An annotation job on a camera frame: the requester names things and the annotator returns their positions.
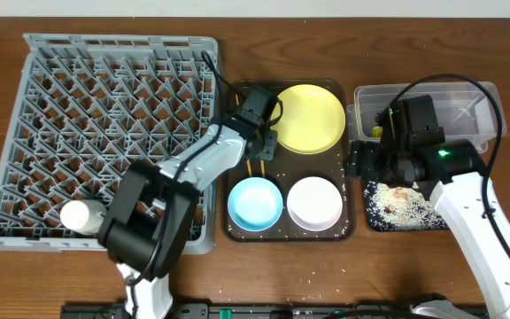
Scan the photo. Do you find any clear plastic waste bin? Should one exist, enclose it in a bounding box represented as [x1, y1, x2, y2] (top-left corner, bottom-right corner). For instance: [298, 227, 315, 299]
[346, 82, 498, 153]

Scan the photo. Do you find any white bowl with food scraps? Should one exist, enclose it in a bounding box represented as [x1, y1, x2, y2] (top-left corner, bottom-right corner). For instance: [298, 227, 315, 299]
[287, 176, 344, 231]

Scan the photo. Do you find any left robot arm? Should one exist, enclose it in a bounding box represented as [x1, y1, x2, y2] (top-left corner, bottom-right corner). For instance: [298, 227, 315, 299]
[97, 86, 284, 318]

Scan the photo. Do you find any green snack wrapper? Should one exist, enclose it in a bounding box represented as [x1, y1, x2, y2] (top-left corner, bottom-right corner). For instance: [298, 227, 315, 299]
[371, 126, 383, 137]

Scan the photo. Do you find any yellow round plate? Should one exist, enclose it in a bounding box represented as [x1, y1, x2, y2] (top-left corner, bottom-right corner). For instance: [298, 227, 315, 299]
[271, 84, 346, 155]

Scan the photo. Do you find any wooden chopstick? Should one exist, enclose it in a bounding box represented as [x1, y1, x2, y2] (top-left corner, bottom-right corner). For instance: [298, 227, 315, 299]
[259, 160, 266, 178]
[235, 93, 253, 177]

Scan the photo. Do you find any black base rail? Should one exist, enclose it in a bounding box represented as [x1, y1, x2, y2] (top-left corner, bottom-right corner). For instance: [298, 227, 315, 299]
[59, 301, 491, 319]

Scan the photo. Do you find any pile of rice scraps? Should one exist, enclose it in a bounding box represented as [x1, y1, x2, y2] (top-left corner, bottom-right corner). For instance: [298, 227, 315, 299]
[363, 181, 447, 232]

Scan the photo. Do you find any light blue bowl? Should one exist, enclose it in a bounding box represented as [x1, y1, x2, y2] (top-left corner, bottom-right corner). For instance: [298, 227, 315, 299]
[227, 177, 283, 232]

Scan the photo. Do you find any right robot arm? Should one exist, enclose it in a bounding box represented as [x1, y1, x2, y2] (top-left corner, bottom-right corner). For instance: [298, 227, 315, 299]
[347, 95, 510, 318]

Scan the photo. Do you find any black waste tray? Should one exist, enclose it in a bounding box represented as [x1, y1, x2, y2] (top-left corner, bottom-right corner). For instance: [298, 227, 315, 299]
[359, 148, 489, 233]

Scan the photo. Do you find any dark brown serving tray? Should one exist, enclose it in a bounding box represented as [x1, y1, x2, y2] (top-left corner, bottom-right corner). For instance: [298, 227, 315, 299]
[220, 80, 356, 242]

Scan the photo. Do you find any white plastic cup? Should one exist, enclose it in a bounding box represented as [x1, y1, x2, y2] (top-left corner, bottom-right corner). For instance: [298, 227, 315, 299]
[60, 199, 107, 235]

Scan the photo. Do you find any grey plastic dishwasher rack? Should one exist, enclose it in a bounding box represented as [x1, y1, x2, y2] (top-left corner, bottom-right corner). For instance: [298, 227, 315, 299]
[0, 34, 219, 252]

